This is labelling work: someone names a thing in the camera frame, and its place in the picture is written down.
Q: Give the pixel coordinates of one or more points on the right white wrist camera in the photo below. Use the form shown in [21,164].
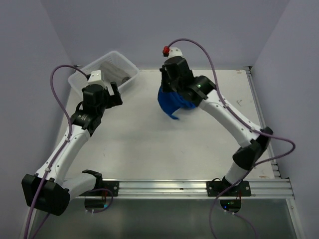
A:
[170,52]

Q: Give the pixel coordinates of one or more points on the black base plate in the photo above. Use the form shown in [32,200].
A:
[217,187]
[111,185]

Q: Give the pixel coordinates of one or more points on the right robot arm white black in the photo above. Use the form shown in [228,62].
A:
[252,139]

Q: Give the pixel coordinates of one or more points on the grey towel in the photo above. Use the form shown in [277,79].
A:
[113,73]

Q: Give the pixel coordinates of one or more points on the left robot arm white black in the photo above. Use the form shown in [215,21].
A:
[48,189]

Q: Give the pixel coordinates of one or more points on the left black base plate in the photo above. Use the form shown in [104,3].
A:
[111,185]

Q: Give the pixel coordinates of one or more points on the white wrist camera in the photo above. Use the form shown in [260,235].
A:
[96,77]
[170,52]

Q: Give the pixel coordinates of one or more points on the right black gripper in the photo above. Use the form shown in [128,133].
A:
[166,87]

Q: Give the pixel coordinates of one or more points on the white plastic basket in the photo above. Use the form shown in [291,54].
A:
[120,61]

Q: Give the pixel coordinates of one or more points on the blue towel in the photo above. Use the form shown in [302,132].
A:
[170,102]

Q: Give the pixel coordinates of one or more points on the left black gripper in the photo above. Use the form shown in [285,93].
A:
[116,100]

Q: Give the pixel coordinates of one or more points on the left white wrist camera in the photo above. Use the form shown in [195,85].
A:
[96,77]

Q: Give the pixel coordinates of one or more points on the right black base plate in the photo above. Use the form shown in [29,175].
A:
[217,187]

